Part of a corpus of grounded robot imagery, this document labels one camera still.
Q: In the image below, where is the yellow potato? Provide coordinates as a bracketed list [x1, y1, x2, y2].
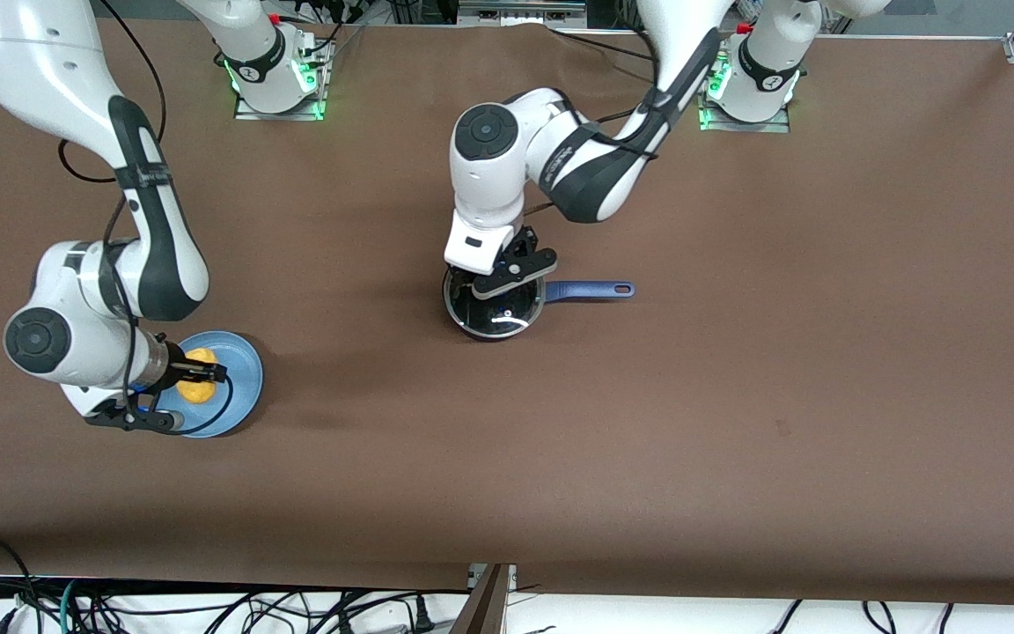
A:
[183, 348, 220, 407]

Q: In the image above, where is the glass lid with blue knob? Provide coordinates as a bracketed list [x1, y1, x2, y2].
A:
[444, 269, 546, 339]

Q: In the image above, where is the blue round plate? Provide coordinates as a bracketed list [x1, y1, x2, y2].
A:
[155, 331, 264, 439]

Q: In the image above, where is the brown table cover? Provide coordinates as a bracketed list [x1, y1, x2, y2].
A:
[0, 18, 1014, 608]

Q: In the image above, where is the black pot with blue handle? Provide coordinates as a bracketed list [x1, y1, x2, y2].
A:
[443, 267, 636, 343]

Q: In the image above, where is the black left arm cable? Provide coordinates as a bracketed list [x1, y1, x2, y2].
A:
[525, 104, 659, 217]

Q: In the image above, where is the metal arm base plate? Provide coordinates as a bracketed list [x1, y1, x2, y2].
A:
[232, 35, 329, 122]
[698, 44, 792, 134]

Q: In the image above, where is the aluminium frame rail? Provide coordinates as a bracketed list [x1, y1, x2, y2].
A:
[458, 0, 588, 26]

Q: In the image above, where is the metal frame post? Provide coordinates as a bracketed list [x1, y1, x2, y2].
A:
[449, 564, 518, 634]

